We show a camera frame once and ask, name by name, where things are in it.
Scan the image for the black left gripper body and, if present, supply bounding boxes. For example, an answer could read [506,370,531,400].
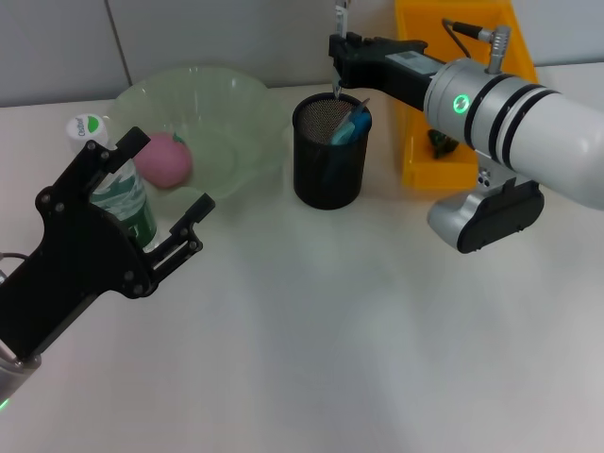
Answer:
[0,186,156,359]

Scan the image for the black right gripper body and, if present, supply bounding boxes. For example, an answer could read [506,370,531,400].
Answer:
[339,36,447,113]

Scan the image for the silver ballpoint pen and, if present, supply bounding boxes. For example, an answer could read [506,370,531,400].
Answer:
[331,0,351,100]

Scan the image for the pink peach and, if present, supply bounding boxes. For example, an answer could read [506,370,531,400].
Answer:
[134,131,193,190]

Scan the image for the clear plastic ruler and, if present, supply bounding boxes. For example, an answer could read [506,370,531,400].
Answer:
[335,96,372,143]

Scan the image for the clear water bottle green label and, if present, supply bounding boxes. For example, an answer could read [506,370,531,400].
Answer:
[65,112,164,254]

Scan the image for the blue scissors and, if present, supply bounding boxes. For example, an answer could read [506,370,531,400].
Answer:
[325,110,372,185]

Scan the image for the green plastic wrapper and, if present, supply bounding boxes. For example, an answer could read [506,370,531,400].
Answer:
[427,129,458,159]

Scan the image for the pale green glass fruit bowl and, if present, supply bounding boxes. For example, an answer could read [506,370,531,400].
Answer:
[106,64,290,205]

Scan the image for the black mesh pen cup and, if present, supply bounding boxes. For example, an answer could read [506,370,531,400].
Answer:
[291,92,373,211]

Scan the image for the yellow plastic storage bin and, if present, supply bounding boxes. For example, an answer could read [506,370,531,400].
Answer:
[394,0,539,190]

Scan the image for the left wrist connector cable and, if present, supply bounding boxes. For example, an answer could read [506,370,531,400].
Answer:
[0,251,29,284]

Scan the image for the wrist connector cable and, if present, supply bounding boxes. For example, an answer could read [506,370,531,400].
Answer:
[441,17,514,76]
[0,251,29,284]

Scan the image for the right wrist connector cable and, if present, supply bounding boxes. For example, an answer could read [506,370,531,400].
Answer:
[441,17,514,76]

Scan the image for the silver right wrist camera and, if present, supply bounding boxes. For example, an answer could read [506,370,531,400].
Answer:
[427,177,546,255]

